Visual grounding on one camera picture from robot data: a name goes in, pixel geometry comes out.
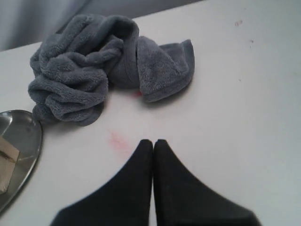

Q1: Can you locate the wooden cube block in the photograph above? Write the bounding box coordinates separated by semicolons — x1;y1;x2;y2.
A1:
0;137;20;194

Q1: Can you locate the round stainless steel plate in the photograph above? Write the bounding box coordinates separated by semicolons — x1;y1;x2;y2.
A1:
0;110;43;214

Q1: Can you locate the grey fleece towel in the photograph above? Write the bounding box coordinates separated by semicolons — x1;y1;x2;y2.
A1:
28;15;195;126

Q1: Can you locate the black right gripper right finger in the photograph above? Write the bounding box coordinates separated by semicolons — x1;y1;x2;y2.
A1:
153;139;260;226

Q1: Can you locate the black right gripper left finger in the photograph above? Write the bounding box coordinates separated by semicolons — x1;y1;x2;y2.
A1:
51;139;153;226

